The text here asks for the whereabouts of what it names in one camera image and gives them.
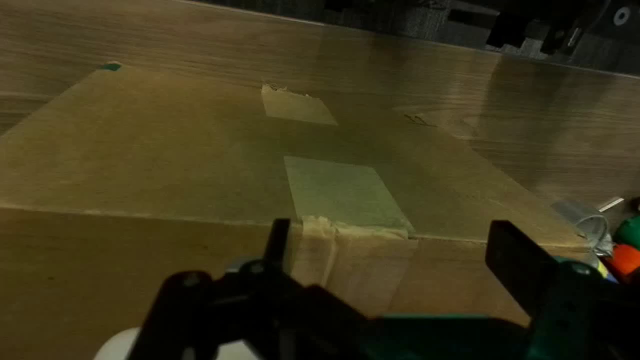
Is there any small green toy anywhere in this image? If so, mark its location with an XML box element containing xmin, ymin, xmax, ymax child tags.
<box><xmin>612</xmin><ymin>214</ymin><xmax>640</xmax><ymax>250</ymax></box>

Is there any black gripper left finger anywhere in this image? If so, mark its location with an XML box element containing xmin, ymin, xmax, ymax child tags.
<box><xmin>128</xmin><ymin>219</ymin><xmax>376</xmax><ymax>360</ymax></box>

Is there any large cardboard box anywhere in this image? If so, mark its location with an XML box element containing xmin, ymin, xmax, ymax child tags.
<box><xmin>0</xmin><ymin>62</ymin><xmax>597</xmax><ymax>360</ymax></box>

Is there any shiny metal clutter piece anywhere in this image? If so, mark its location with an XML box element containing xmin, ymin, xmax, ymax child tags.
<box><xmin>574</xmin><ymin>194</ymin><xmax>628</xmax><ymax>259</ymax></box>

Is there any small orange toy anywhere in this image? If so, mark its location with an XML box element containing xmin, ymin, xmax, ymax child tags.
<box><xmin>602</xmin><ymin>242</ymin><xmax>640</xmax><ymax>286</ymax></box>

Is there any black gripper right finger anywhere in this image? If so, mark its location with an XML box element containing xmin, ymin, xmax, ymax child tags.
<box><xmin>485</xmin><ymin>219</ymin><xmax>640</xmax><ymax>360</ymax></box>

